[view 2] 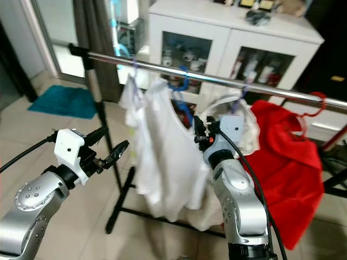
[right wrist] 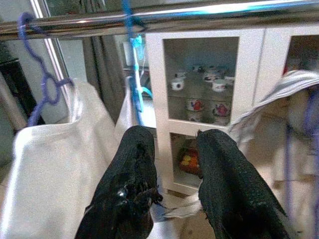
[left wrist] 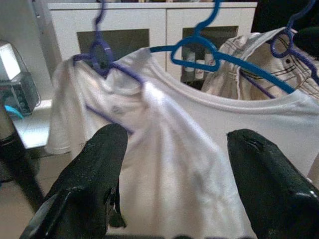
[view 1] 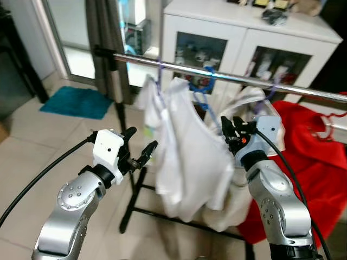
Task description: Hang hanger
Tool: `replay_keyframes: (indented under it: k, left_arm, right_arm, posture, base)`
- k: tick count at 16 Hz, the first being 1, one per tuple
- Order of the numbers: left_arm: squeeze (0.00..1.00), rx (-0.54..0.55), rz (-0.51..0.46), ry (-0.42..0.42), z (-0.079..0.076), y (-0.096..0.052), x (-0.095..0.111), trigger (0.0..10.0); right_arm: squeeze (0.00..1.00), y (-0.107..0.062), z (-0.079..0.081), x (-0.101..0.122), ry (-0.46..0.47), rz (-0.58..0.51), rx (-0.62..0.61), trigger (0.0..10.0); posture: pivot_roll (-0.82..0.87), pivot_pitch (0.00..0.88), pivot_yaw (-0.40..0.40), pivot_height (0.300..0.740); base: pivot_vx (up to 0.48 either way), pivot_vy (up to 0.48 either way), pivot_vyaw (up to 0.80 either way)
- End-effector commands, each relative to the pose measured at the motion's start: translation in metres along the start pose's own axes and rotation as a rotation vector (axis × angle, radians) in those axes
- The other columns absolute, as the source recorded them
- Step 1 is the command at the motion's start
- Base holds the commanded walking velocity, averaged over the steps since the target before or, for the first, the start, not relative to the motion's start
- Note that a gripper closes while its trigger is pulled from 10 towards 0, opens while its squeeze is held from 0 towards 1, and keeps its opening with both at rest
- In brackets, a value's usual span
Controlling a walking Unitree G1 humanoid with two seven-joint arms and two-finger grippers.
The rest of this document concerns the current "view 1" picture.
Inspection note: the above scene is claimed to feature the red plastic hanger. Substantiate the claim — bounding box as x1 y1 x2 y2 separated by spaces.
317 92 347 141

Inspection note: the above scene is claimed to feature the large white t-shirt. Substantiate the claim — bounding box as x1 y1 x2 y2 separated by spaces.
156 77 235 223

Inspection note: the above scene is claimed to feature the dark grey bundle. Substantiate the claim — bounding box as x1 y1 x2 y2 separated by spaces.
261 8 289 27

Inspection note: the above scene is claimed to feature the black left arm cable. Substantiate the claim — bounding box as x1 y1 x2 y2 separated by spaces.
0 135 97 228

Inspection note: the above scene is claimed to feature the grey curtain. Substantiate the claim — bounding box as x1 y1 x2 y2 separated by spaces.
85 0 133 103

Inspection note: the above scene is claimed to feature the purple plastic hanger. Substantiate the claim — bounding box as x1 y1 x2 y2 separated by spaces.
255 73 282 117
155 58 166 103

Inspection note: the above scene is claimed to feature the clothes rack with silver rail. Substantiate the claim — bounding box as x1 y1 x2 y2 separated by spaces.
92 45 347 260

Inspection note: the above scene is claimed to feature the plain red t-shirt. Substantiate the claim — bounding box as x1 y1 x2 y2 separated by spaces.
237 100 347 247

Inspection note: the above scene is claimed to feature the grey utility box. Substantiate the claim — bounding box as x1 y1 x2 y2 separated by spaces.
126 21 151 55

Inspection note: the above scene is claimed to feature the glass door with white frame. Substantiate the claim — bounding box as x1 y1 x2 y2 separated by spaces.
33 0 163 90

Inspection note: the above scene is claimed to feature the blue plastic hanger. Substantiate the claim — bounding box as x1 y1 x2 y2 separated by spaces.
187 66 223 128

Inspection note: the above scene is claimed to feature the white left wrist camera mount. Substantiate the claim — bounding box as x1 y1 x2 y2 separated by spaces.
92 129 129 186

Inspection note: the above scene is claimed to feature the small white garment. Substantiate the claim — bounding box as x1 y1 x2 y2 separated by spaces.
134 75 170 163

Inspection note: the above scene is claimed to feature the teal floor mat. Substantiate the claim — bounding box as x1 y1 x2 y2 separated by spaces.
39 86 114 120

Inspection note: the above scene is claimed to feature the cream white t-shirt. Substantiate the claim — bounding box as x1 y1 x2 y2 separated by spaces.
203 87 282 233

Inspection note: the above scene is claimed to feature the white cabinet with glass doors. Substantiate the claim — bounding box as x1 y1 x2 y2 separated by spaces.
161 0 343 103

